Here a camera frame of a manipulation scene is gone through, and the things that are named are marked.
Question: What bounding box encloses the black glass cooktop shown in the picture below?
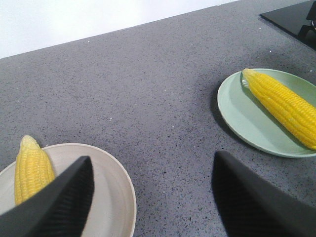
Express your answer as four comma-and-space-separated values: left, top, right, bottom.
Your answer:
260, 0, 316, 50

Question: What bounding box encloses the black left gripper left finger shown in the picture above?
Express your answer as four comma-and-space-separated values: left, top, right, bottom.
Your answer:
0, 156, 94, 237

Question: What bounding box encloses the white round plate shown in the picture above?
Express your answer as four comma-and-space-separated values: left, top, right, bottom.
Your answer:
0, 143, 136, 237

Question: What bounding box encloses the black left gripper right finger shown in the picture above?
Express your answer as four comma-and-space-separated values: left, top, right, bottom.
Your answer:
211, 151, 316, 237

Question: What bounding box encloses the pale green round plate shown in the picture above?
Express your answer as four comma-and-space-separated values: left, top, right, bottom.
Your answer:
217, 72, 316, 158

